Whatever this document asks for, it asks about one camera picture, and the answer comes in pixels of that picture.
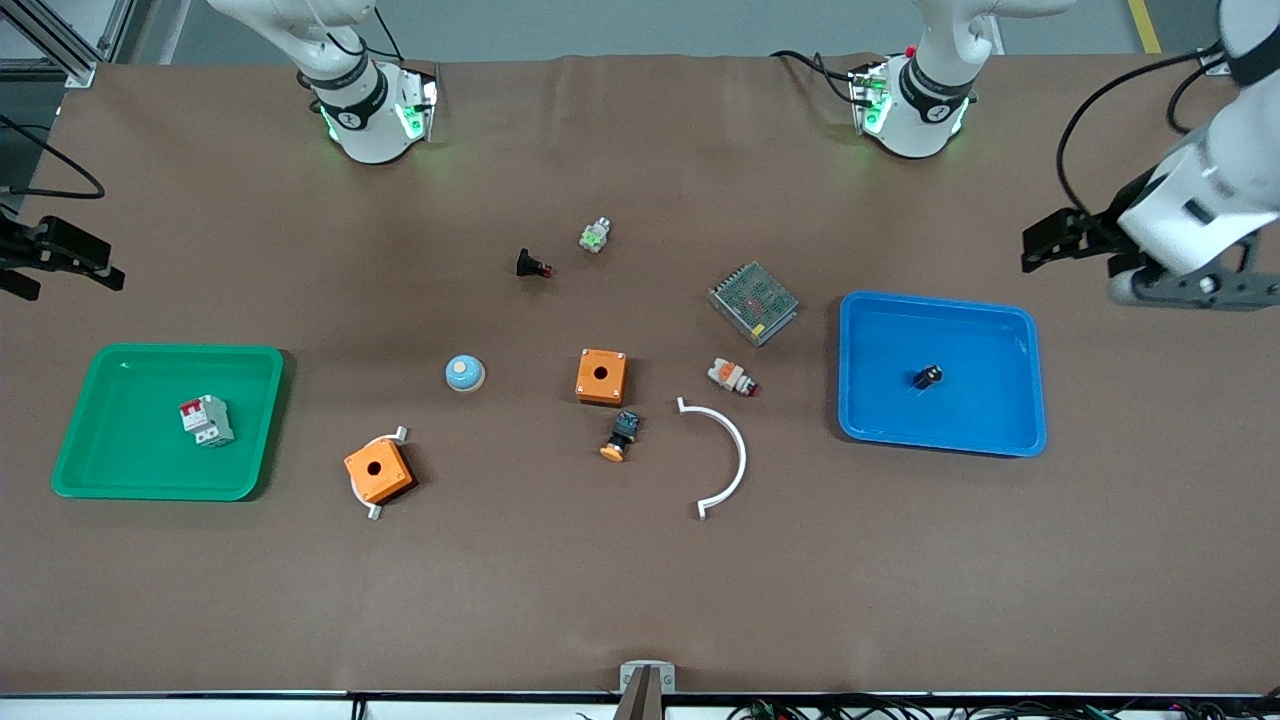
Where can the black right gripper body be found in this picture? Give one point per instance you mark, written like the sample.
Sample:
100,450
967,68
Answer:
22,246

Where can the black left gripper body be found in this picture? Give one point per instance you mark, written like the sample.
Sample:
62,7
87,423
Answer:
1103,228

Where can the white red circuit breaker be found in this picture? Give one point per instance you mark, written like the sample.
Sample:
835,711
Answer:
205,420

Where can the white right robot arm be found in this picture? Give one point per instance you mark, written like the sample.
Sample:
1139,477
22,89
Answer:
362,132

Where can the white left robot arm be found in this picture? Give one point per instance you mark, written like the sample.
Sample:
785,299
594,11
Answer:
1205,190

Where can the black cylindrical capacitor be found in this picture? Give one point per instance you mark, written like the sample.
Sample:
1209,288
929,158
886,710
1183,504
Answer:
927,377

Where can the blue plastic tray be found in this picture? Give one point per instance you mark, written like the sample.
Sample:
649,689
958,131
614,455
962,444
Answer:
980,330

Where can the green plastic tray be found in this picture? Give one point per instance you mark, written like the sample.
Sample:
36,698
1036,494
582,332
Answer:
120,460

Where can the metal mesh power supply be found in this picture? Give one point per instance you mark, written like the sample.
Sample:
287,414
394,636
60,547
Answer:
753,302

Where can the orange button box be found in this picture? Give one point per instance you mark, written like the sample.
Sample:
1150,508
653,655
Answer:
601,378
378,472

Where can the blue white dome button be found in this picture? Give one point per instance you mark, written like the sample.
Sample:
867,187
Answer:
465,374

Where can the white green indicator light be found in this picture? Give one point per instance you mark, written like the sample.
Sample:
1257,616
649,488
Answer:
595,236

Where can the black orange push button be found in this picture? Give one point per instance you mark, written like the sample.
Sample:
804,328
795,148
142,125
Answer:
622,434

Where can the brown table mat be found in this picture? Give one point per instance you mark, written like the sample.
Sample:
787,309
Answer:
640,590

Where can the aluminium frame profile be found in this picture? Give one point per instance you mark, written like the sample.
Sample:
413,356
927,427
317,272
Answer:
70,45

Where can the white orange red switch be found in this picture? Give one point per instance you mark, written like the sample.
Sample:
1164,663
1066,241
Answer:
730,375

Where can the white curved plastic bracket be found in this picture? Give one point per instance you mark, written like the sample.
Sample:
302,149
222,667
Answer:
401,434
741,455

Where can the black red small switch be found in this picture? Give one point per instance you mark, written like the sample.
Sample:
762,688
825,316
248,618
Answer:
527,263

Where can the white table edge rail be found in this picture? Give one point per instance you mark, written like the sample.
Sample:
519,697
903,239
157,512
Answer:
200,708

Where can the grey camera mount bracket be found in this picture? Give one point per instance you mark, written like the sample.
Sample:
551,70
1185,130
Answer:
647,678

